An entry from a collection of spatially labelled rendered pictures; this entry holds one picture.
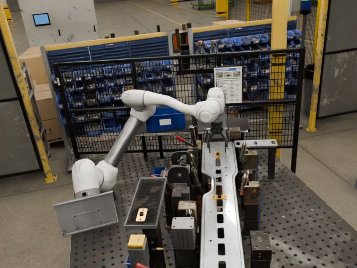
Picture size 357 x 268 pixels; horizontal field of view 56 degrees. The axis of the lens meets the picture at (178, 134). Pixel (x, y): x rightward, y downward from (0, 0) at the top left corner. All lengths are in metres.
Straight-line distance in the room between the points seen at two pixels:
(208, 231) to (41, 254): 1.98
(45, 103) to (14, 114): 0.92
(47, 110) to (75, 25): 4.00
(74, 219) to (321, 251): 1.42
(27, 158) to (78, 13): 4.97
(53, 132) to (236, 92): 3.06
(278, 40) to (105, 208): 1.67
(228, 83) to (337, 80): 2.59
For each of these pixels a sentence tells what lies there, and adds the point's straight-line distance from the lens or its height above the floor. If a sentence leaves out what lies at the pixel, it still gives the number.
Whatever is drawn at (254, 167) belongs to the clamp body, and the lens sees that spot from 2.22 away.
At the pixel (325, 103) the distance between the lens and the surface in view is 5.00.
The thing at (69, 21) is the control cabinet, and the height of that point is 1.33.
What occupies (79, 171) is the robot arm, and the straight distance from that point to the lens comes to 2.25.
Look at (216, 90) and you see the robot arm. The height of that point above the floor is 1.46.
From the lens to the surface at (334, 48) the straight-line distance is 4.81.
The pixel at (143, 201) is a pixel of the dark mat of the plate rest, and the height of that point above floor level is 1.16.
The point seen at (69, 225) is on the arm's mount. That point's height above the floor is 0.77.
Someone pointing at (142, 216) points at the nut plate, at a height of 1.16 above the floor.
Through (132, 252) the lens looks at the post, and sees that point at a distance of 1.41.
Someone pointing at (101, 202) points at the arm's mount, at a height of 0.88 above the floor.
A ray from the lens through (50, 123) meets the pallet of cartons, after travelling 4.97.
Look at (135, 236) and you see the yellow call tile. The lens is 1.43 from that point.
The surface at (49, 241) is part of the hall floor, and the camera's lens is 3.43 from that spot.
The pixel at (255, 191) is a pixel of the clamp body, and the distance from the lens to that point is 1.89.
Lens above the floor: 2.10
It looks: 25 degrees down
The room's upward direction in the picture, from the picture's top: 5 degrees counter-clockwise
